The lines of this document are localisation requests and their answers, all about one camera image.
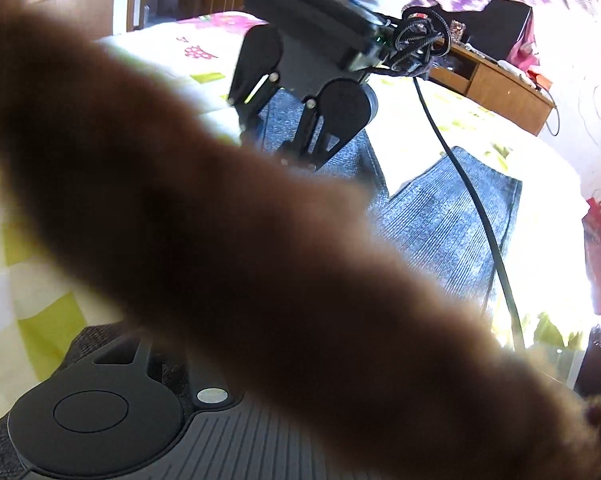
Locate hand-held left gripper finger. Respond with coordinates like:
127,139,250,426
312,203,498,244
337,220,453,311
93,335,231,411

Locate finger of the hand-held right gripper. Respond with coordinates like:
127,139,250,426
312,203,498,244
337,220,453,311
278,97,353,173
228,67,282,147

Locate dark grey knitted pants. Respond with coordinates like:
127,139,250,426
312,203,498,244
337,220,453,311
0,87,523,480

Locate person's right forearm brown sleeve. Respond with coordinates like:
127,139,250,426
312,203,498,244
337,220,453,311
0,0,601,480

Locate checked printed bed sheet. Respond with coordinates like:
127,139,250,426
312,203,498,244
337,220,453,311
0,10,583,428

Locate black television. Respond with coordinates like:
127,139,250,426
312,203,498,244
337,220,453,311
467,0,533,61

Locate wooden low cabinet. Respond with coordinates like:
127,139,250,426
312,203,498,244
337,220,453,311
430,42,556,136

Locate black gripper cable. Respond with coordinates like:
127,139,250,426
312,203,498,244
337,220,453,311
390,7,526,353

